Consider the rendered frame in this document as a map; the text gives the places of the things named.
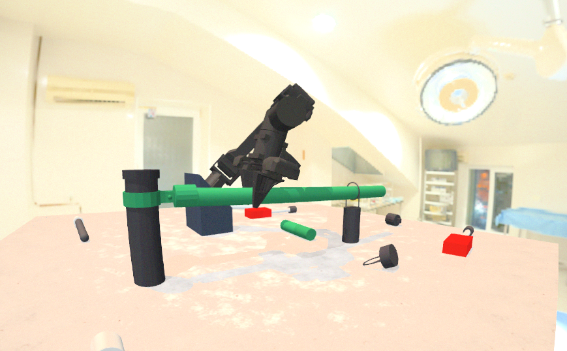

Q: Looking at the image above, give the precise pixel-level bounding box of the green clamp band with cup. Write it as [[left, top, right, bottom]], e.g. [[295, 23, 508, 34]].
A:
[[123, 184, 198, 208]]

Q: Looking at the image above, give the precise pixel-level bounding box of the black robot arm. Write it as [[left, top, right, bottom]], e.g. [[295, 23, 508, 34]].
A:
[[205, 83, 315, 188]]

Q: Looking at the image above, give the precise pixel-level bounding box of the long green rod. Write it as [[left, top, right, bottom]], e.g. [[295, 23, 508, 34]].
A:
[[196, 185, 386, 207]]

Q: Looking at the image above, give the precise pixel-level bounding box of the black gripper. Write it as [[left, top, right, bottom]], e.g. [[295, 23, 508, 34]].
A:
[[232, 130, 300, 209]]

